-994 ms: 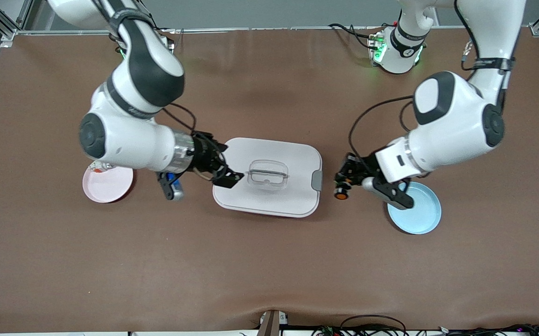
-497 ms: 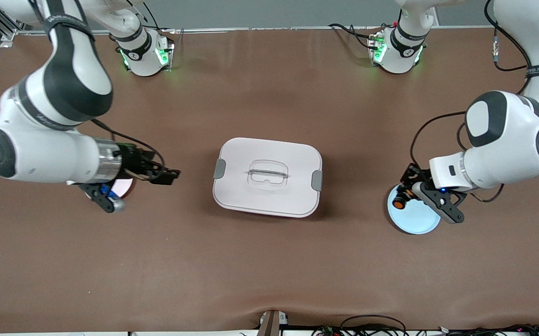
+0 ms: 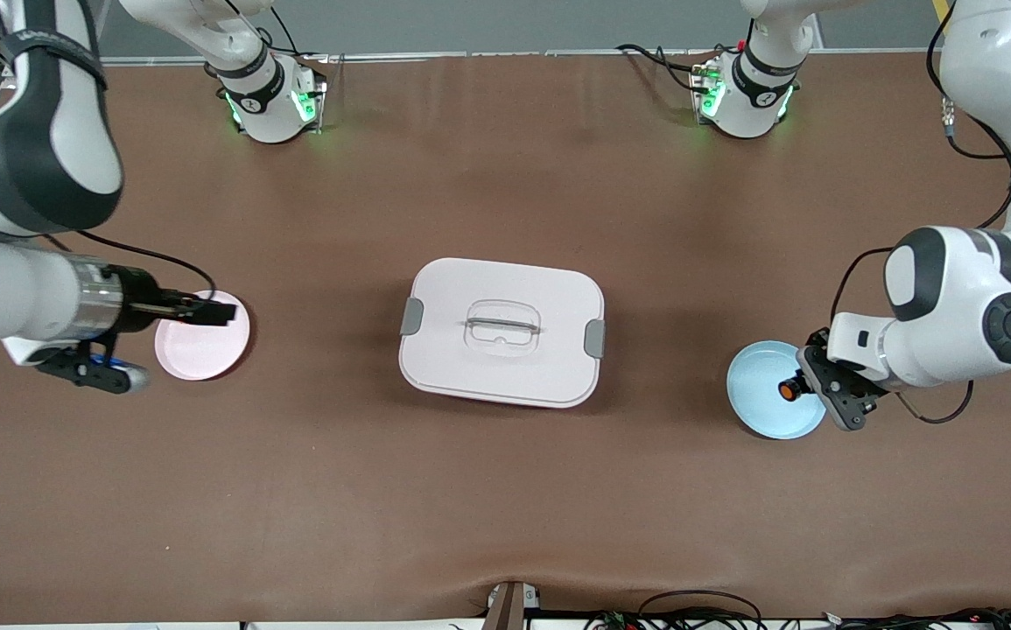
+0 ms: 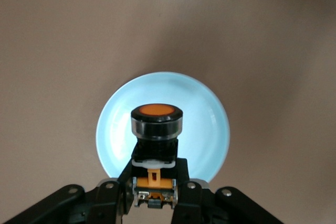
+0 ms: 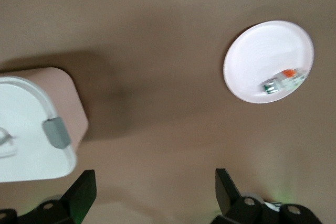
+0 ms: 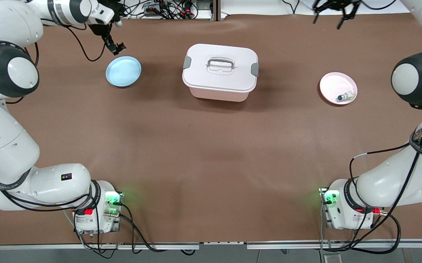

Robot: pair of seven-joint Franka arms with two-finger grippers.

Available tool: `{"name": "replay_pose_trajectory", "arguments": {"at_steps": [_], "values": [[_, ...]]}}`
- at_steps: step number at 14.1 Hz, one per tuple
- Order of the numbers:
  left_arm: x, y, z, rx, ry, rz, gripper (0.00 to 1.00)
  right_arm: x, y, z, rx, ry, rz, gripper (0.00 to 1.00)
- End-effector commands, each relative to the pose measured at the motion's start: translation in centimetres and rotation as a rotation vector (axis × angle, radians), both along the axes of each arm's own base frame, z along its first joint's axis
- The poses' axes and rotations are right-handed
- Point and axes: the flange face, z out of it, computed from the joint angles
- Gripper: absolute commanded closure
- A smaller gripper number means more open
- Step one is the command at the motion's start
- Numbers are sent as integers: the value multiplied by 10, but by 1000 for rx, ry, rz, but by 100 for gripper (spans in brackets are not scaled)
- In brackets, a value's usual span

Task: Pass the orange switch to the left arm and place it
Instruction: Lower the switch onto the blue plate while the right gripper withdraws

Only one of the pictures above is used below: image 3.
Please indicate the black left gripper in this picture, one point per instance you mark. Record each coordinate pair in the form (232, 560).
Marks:
(817, 338)

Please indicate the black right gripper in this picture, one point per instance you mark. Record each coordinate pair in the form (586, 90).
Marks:
(139, 298)

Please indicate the orange black switch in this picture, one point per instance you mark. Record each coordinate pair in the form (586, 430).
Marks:
(789, 390)

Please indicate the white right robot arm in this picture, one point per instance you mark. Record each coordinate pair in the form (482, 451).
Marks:
(6, 289)

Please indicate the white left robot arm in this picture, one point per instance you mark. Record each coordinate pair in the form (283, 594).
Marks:
(951, 315)

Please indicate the white lidded storage box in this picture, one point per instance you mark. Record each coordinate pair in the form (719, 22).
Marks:
(501, 367)

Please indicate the pink round plate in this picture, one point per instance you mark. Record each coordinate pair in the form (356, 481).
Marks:
(199, 354)

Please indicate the light blue round plate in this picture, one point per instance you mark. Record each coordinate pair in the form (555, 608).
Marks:
(759, 411)

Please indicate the brown table cover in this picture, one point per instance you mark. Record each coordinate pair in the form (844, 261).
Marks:
(505, 499)

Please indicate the brown metal bracket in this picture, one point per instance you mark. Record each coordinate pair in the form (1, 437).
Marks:
(509, 605)

